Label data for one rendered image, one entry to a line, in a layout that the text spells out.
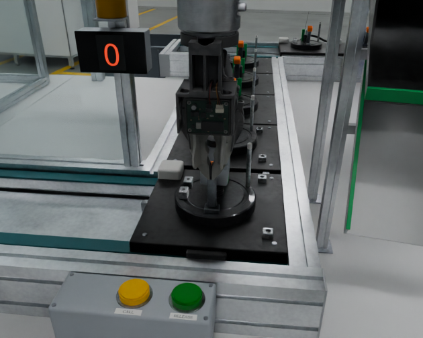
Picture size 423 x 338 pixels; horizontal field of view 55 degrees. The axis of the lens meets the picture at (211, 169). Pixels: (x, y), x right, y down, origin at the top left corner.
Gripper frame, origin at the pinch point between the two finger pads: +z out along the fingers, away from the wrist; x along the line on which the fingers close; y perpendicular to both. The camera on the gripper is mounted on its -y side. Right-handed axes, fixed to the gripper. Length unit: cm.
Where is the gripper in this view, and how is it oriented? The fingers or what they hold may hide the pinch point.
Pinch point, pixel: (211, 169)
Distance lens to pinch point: 60.6
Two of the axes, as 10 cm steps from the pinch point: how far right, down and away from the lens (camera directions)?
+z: 0.0, 8.8, 4.7
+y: -1.1, 4.7, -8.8
